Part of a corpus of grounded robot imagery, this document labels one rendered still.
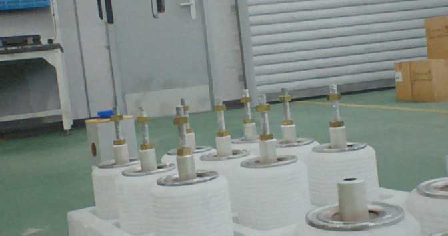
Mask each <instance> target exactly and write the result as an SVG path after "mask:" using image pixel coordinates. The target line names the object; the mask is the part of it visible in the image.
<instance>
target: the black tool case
mask: <svg viewBox="0 0 448 236"><path fill-rule="evenodd" d="M40 40H41V36H40V34H38V35H21V36H11V37H0V49H4V48H12V47H26V46H34V45H42V42H41V41H40Z"/></svg>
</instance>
